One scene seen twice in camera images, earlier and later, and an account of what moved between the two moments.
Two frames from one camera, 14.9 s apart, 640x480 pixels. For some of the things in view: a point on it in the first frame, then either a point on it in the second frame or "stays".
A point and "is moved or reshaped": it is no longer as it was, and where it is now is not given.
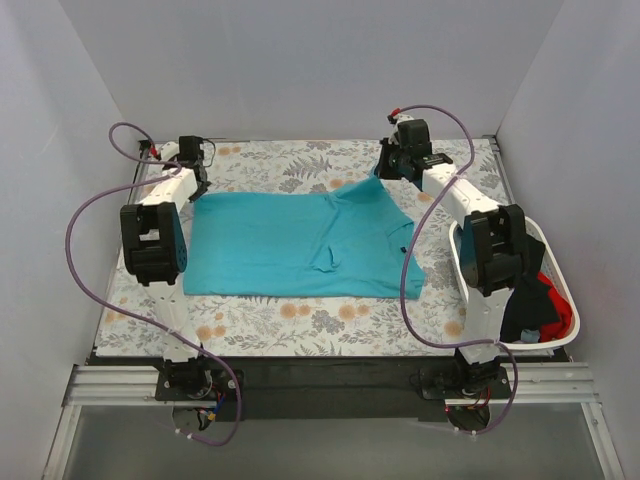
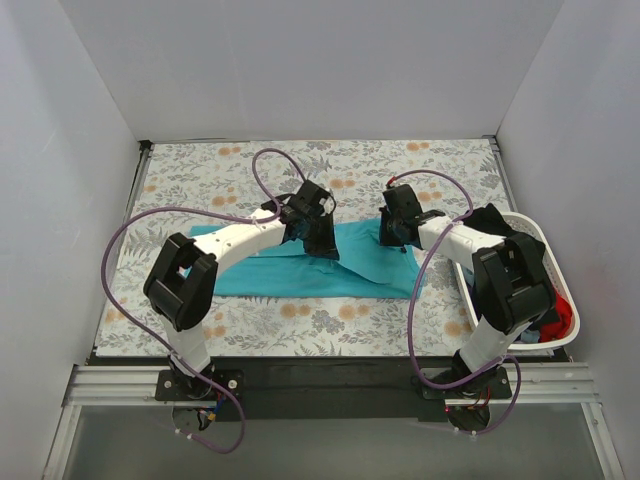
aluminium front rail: [532, 384] stays
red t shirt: [562, 309] stays
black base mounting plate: [329, 389] stays
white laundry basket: [559, 272] stays
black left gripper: [201, 181] -> [320, 239]
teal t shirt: [351, 241] is moved or reshaped
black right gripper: [388, 163] -> [392, 233]
